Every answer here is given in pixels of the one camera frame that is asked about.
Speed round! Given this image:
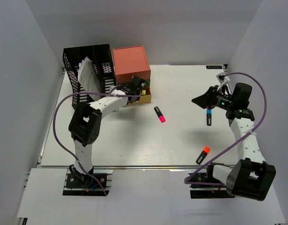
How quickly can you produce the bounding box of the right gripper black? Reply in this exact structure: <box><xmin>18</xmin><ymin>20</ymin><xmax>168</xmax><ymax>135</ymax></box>
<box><xmin>192</xmin><ymin>85</ymin><xmax>235</xmax><ymax>110</ymax></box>

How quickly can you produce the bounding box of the coral drawer cabinet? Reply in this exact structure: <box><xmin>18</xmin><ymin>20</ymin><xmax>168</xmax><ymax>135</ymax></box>
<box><xmin>113</xmin><ymin>45</ymin><xmax>151</xmax><ymax>79</ymax></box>

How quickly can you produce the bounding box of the pink black highlighter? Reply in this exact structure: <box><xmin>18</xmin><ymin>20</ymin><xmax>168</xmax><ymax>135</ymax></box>
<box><xmin>154</xmin><ymin>106</ymin><xmax>166</xmax><ymax>123</ymax></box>

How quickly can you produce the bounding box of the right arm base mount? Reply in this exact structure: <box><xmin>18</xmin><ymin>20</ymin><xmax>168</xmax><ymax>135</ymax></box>
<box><xmin>189</xmin><ymin>169</ymin><xmax>235</xmax><ymax>199</ymax></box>

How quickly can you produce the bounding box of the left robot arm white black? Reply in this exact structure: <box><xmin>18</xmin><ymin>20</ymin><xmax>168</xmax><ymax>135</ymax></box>
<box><xmin>69</xmin><ymin>76</ymin><xmax>146</xmax><ymax>187</ymax></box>

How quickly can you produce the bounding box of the white paper stack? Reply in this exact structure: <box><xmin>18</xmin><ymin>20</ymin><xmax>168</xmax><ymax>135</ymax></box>
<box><xmin>77</xmin><ymin>57</ymin><xmax>101</xmax><ymax>93</ymax></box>

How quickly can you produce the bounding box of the yellow bottom drawer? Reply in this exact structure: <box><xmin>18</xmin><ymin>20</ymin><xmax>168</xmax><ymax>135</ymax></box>
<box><xmin>130</xmin><ymin>88</ymin><xmax>152</xmax><ymax>105</ymax></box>

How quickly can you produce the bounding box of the black mesh file organizer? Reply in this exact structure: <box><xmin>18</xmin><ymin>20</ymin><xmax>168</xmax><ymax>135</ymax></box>
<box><xmin>62</xmin><ymin>44</ymin><xmax>116</xmax><ymax>109</ymax></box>

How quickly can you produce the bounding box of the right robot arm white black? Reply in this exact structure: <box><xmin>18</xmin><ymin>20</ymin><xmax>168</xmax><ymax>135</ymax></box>
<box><xmin>192</xmin><ymin>83</ymin><xmax>276</xmax><ymax>201</ymax></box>

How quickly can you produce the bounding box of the coral top drawer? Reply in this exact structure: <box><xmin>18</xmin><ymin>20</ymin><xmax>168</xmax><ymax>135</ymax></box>
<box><xmin>116</xmin><ymin>70</ymin><xmax>151</xmax><ymax>84</ymax></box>

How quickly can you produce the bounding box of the orange black highlighter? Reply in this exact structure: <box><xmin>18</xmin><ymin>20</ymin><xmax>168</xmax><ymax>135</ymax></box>
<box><xmin>196</xmin><ymin>146</ymin><xmax>211</xmax><ymax>165</ymax></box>

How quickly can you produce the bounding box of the blue black highlighter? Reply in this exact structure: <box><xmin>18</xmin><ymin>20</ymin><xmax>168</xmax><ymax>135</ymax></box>
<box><xmin>206</xmin><ymin>109</ymin><xmax>212</xmax><ymax>126</ymax></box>

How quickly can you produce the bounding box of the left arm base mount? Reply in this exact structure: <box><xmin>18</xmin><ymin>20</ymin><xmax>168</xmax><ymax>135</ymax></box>
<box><xmin>62</xmin><ymin>165</ymin><xmax>112</xmax><ymax>196</ymax></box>

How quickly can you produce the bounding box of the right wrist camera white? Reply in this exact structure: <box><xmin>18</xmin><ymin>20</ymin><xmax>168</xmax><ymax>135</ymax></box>
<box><xmin>216</xmin><ymin>73</ymin><xmax>231</xmax><ymax>92</ymax></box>

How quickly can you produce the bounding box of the green drawer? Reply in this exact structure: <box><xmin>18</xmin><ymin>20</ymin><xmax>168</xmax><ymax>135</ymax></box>
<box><xmin>144</xmin><ymin>79</ymin><xmax>150</xmax><ymax>88</ymax></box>

